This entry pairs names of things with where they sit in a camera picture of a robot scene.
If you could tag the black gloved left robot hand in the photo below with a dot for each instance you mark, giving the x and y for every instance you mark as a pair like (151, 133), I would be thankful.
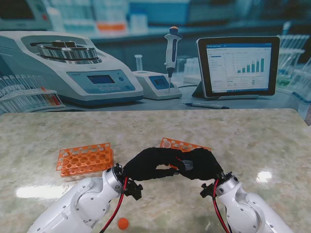
(145, 165)

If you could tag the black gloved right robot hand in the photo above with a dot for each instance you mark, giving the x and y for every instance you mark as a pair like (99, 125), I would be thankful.
(206, 165)

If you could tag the clear plastic test tube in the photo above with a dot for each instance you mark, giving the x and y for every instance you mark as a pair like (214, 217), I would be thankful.
(189, 165)
(166, 144)

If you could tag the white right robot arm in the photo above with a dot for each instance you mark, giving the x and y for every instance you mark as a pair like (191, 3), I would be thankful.
(250, 208)

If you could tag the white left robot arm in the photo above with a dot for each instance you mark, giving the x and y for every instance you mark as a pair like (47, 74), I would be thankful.
(85, 204)

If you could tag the empty orange test tube rack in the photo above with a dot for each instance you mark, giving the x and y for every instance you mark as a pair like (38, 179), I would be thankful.
(86, 167)

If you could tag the orange tube cap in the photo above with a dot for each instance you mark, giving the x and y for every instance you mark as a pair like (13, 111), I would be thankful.
(123, 223)

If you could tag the printed laboratory backdrop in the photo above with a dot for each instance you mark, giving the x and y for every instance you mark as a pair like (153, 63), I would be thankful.
(145, 48)

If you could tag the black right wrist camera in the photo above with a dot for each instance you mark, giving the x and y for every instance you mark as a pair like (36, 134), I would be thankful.
(206, 191)

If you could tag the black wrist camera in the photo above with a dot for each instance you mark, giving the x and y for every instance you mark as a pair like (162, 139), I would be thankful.
(206, 191)
(133, 190)

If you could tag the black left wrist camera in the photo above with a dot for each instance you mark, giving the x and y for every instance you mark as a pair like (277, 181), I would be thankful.
(133, 190)

